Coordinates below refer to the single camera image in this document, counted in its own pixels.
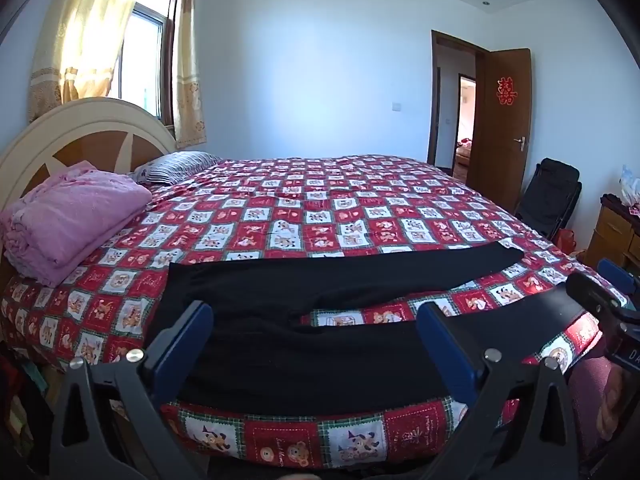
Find brown door frame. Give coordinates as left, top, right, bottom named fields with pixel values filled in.
left=427, top=30, right=489, bottom=183

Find red bag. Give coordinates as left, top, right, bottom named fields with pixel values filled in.
left=553, top=228, right=577, bottom=254

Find striped pillow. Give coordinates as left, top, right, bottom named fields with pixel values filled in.
left=129, top=151, right=224, bottom=186

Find black folding chair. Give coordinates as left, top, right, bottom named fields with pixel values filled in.
left=514, top=158, right=584, bottom=244

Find black pants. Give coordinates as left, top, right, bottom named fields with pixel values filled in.
left=150, top=241, right=590, bottom=418

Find wooden cabinet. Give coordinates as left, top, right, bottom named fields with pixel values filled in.
left=583, top=192, right=640, bottom=277

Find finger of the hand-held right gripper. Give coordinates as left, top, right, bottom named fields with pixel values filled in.
left=566, top=272, right=628, bottom=317
left=597, top=258, right=635, bottom=292

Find clear plastic pack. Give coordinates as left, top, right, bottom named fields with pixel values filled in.
left=618, top=164, right=640, bottom=206

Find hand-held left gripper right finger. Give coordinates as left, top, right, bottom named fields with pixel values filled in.
left=416, top=301, right=581, bottom=480

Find cream and wood headboard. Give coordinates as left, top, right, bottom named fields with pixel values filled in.
left=0, top=97, right=179, bottom=213

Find brown wooden door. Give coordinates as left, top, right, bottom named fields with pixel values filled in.
left=466, top=48, right=532, bottom=217

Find red checked printed bedspread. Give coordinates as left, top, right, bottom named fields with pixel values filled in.
left=0, top=154, right=626, bottom=472

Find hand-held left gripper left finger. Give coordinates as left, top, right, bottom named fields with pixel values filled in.
left=49, top=301, right=215, bottom=480

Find folded pink blanket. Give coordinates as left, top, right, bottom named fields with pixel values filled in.
left=0, top=161, right=154, bottom=289

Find person's dark printed clothing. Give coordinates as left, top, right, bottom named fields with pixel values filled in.
left=567, top=332, right=640, bottom=468

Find wide yellow curtain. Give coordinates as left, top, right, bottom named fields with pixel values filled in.
left=27, top=0, right=153, bottom=124

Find narrow yellow curtain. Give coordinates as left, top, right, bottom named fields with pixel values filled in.
left=172, top=0, right=208, bottom=150

